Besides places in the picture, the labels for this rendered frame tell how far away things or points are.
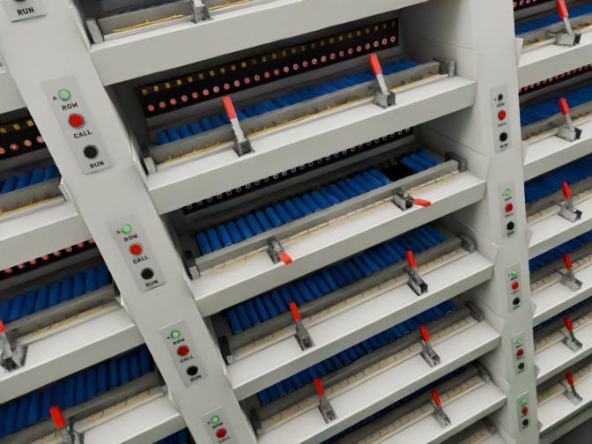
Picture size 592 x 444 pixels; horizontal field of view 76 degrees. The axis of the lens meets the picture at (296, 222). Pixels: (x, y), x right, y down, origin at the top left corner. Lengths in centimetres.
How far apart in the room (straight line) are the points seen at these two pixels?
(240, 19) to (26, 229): 42
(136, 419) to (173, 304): 24
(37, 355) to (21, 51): 43
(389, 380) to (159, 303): 54
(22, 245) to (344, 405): 67
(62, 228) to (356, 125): 48
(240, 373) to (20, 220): 44
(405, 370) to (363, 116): 58
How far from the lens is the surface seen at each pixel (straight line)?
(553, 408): 143
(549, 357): 129
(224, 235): 73
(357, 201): 74
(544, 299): 116
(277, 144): 63
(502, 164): 88
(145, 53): 60
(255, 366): 78
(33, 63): 61
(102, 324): 71
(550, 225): 108
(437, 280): 88
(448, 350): 100
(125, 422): 82
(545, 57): 94
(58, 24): 61
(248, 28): 62
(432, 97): 75
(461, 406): 115
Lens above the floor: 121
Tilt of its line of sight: 20 degrees down
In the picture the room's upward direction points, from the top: 16 degrees counter-clockwise
